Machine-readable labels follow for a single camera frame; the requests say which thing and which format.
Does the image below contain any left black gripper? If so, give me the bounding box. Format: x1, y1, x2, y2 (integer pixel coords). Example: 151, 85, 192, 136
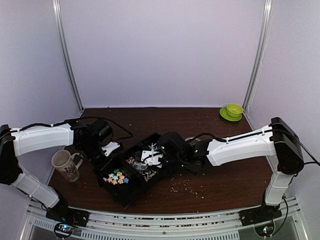
78, 140, 115, 173

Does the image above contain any black three-compartment candy tray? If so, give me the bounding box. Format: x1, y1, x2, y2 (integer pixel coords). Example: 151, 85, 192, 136
93, 132, 171, 208

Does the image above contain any metal scoop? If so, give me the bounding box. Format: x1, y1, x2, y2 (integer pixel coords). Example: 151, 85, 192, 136
133, 162, 149, 172

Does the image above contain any clear plastic cup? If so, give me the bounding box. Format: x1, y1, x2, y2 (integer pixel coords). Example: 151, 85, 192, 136
185, 136, 201, 145

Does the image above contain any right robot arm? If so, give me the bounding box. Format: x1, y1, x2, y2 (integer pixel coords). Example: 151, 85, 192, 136
155, 117, 304, 221

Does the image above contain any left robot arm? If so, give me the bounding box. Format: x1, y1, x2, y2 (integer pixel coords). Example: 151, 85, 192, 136
0, 118, 121, 222

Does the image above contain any cream floral mug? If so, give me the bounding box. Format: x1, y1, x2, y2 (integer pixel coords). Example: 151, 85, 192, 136
51, 150, 84, 183

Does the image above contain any green saucer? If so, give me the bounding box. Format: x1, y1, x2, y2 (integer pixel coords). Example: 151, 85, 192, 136
219, 107, 243, 122

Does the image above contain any green bowl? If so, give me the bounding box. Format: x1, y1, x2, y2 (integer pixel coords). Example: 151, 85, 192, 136
226, 103, 244, 118

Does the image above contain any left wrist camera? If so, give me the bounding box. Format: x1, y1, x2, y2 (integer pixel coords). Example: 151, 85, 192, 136
101, 141, 120, 157

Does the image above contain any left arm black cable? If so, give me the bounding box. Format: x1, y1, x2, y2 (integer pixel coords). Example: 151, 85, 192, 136
0, 116, 134, 141

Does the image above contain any front aluminium rail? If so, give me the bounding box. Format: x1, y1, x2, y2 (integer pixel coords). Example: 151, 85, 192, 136
18, 198, 308, 240

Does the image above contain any left aluminium frame post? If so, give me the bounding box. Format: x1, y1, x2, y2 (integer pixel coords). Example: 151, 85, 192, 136
52, 0, 84, 113

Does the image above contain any aluminium frame post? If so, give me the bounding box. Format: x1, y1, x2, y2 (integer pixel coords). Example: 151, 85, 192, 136
52, 0, 84, 113
242, 0, 274, 114

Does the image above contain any right aluminium frame post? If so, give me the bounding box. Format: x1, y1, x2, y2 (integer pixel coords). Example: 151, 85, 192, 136
242, 0, 274, 114

